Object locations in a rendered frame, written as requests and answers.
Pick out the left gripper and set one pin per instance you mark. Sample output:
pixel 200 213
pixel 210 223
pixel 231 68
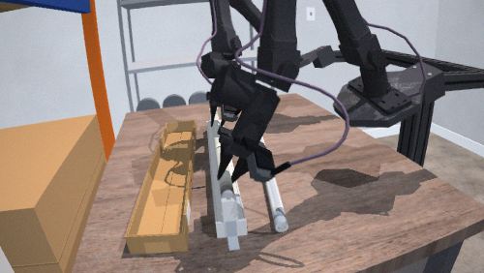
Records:
pixel 241 142

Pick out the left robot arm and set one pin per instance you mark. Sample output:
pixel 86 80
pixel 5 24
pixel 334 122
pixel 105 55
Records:
pixel 277 53

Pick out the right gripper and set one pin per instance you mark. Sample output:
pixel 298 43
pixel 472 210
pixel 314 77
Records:
pixel 213 108

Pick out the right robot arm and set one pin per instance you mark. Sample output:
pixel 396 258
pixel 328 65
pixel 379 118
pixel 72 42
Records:
pixel 223 44

